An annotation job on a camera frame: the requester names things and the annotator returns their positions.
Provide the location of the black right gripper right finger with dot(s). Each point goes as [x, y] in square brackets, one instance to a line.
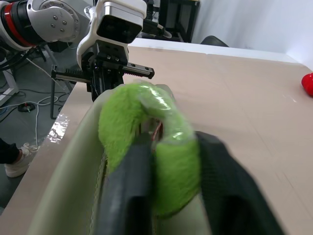
[234, 191]

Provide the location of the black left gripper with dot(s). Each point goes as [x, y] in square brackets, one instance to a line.
[107, 61]

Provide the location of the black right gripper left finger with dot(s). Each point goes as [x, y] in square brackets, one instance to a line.
[127, 186]

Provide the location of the black metal stand leg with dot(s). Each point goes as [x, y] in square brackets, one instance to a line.
[53, 98]

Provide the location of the black round floor plug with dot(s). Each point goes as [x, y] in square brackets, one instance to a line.
[26, 107]

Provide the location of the white desk leg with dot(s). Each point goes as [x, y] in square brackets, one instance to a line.
[8, 83]

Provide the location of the white sneaker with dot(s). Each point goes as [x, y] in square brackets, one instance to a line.
[19, 161]

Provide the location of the black trouser leg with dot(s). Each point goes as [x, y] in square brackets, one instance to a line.
[7, 153]

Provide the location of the black chair back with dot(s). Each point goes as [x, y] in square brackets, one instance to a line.
[215, 41]

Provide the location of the red round object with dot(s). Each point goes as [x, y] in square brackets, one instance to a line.
[308, 83]

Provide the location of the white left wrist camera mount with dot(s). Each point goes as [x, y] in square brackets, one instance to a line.
[115, 19]

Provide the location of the black metal frame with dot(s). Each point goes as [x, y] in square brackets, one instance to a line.
[179, 17]

